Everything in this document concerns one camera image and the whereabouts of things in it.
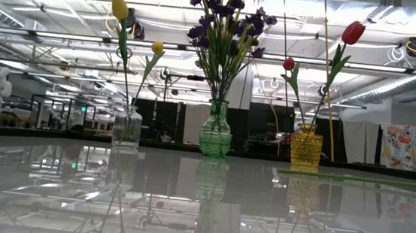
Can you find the yellow artificial tulip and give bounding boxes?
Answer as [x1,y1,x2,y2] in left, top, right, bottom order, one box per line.
[128,38,166,149]
[99,0,144,147]

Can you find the long ceiling light bar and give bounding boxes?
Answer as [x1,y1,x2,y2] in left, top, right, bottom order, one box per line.
[0,26,416,75]

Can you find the yellow glass vase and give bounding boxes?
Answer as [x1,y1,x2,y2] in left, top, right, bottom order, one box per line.
[287,123,325,170]

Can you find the black partition panel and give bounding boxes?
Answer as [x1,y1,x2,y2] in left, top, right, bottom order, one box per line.
[129,97,187,144]
[223,100,296,158]

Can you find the black ceiling cable reel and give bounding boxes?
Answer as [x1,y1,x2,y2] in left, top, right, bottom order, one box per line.
[122,7,149,41]

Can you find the white pillar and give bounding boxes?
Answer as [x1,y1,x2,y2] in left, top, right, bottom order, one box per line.
[231,66,255,110]

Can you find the green glass vase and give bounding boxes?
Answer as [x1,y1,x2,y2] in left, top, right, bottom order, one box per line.
[196,97,235,160]

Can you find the clear ribbed glass vase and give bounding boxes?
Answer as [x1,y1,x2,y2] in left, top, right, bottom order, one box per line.
[111,103,144,150]

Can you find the floral print cloth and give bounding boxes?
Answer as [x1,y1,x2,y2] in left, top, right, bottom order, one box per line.
[376,123,416,171]

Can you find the black metal frame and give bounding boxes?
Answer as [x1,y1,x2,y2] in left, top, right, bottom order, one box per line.
[161,72,226,110]

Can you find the black hanging cable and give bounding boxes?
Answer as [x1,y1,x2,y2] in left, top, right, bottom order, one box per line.
[271,0,299,113]

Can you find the yellow hanging cable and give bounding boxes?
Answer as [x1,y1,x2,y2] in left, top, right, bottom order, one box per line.
[308,0,350,163]

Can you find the white hanging cloth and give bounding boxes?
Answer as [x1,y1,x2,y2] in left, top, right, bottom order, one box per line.
[338,119,381,166]

